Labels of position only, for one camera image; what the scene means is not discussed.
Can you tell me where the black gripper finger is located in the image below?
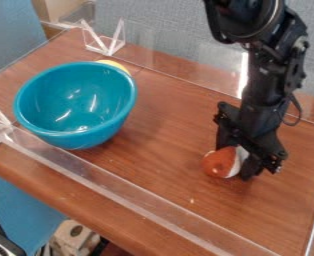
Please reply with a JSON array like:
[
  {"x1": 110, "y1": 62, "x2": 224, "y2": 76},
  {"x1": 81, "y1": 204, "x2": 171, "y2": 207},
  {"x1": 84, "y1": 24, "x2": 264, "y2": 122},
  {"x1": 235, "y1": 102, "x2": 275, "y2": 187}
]
[
  {"x1": 216, "y1": 126, "x2": 239, "y2": 150},
  {"x1": 240, "y1": 154, "x2": 267, "y2": 181}
]

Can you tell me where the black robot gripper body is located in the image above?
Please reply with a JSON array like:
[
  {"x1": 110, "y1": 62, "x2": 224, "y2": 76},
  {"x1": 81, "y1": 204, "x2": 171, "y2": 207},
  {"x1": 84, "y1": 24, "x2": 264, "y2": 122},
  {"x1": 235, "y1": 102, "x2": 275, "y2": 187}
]
[{"x1": 213, "y1": 100, "x2": 288, "y2": 174}]

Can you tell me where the brown and white toy mushroom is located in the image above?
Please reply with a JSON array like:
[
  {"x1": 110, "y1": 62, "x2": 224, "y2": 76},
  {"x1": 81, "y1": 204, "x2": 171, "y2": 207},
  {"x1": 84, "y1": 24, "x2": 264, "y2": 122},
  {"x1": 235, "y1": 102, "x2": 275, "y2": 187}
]
[{"x1": 201, "y1": 146, "x2": 249, "y2": 178}]

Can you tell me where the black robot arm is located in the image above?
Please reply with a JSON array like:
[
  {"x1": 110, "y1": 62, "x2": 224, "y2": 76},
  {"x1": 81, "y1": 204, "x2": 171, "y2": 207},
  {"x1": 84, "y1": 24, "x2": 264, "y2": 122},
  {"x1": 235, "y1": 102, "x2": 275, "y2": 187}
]
[{"x1": 203, "y1": 0, "x2": 310, "y2": 180}]

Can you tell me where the yellow object behind bowl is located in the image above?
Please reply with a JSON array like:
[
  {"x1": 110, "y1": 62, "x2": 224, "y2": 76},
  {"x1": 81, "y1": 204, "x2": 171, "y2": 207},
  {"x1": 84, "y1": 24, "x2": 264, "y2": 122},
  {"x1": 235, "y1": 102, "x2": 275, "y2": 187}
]
[{"x1": 94, "y1": 59, "x2": 131, "y2": 76}]

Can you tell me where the blue bowl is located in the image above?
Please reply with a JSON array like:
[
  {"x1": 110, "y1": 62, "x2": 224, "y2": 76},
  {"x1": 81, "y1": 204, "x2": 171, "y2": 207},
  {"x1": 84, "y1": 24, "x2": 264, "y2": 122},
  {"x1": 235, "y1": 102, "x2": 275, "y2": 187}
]
[{"x1": 13, "y1": 61, "x2": 137, "y2": 150}]

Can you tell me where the clear acrylic back barrier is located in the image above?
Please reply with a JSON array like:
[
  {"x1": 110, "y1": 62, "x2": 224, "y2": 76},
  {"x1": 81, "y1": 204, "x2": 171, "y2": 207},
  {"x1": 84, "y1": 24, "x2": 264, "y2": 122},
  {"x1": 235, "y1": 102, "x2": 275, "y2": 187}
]
[{"x1": 60, "y1": 0, "x2": 314, "y2": 123}]

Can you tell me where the clear acrylic front barrier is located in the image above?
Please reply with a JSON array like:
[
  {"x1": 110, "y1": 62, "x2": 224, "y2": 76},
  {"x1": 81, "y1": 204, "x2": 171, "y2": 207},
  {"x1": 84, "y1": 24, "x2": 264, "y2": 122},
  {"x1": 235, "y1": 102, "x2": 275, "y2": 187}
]
[{"x1": 0, "y1": 124, "x2": 279, "y2": 256}]

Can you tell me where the white block with hole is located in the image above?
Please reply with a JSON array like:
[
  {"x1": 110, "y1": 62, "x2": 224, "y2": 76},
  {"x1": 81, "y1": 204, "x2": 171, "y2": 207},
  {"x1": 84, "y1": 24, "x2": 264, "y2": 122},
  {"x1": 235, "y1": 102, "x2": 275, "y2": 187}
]
[{"x1": 50, "y1": 219, "x2": 100, "y2": 256}]

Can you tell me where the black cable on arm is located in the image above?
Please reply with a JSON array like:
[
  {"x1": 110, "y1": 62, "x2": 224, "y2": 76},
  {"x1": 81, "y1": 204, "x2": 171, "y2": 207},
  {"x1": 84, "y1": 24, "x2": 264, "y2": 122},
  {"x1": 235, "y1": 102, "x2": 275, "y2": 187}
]
[{"x1": 280, "y1": 94, "x2": 303, "y2": 128}]

